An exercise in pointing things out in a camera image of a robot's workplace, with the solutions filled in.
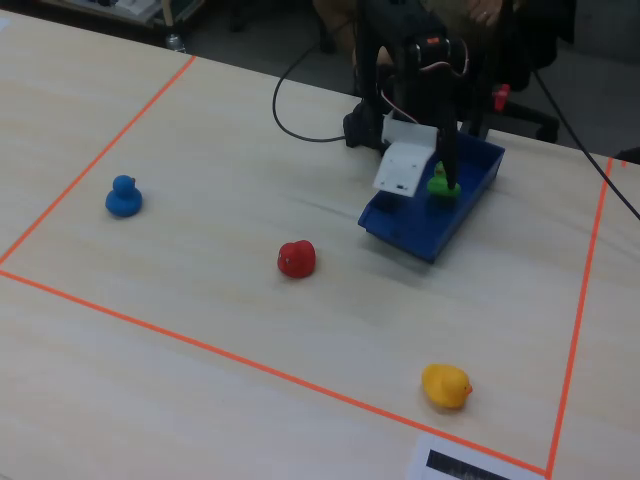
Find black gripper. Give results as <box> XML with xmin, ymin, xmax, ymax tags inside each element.
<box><xmin>397</xmin><ymin>69</ymin><xmax>462</xmax><ymax>194</ymax></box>

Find green rubber duck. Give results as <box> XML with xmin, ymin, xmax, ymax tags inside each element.
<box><xmin>426</xmin><ymin>160</ymin><xmax>462</xmax><ymax>199</ymax></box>

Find blue plastic box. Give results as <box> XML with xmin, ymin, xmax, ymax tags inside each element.
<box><xmin>357</xmin><ymin>130</ymin><xmax>506</xmax><ymax>265</ymax></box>

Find red rubber duck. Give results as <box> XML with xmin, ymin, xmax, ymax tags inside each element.
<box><xmin>277</xmin><ymin>239</ymin><xmax>317</xmax><ymax>279</ymax></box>

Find yellow rubber duck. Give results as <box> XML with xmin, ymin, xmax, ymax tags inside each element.
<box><xmin>421</xmin><ymin>363</ymin><xmax>474</xmax><ymax>411</ymax></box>

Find blue rubber duck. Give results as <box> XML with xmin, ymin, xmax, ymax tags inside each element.
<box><xmin>104</xmin><ymin>174</ymin><xmax>144</xmax><ymax>219</ymax></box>

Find person hand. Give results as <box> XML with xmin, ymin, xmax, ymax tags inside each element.
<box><xmin>468</xmin><ymin>0</ymin><xmax>502</xmax><ymax>27</ymax></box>

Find red clamp knob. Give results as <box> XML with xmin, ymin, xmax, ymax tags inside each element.
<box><xmin>491</xmin><ymin>83</ymin><xmax>512</xmax><ymax>113</ymax></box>

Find black office chair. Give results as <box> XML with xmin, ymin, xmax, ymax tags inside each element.
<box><xmin>494</xmin><ymin>0</ymin><xmax>576</xmax><ymax>145</ymax></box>

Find orange tape strip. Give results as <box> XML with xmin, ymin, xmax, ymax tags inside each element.
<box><xmin>545</xmin><ymin>156</ymin><xmax>615</xmax><ymax>479</ymax></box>
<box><xmin>0</xmin><ymin>54</ymin><xmax>197</xmax><ymax>266</ymax></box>
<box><xmin>0</xmin><ymin>268</ymin><xmax>551</xmax><ymax>476</ymax></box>

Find white paper with black bar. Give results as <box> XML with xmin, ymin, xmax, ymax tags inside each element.
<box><xmin>405</xmin><ymin>432</ymin><xmax>547</xmax><ymax>480</ymax></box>

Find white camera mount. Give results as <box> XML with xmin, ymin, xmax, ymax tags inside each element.
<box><xmin>372</xmin><ymin>112</ymin><xmax>439</xmax><ymax>200</ymax></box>

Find white red servo wires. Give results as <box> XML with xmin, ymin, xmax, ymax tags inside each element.
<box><xmin>378</xmin><ymin>37</ymin><xmax>472</xmax><ymax>126</ymax></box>

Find long black cable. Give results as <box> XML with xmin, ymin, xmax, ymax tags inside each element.
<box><xmin>532</xmin><ymin>67</ymin><xmax>640</xmax><ymax>221</ymax></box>

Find black camera cable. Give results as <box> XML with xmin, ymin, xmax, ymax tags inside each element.
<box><xmin>271</xmin><ymin>42</ymin><xmax>351</xmax><ymax>144</ymax></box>

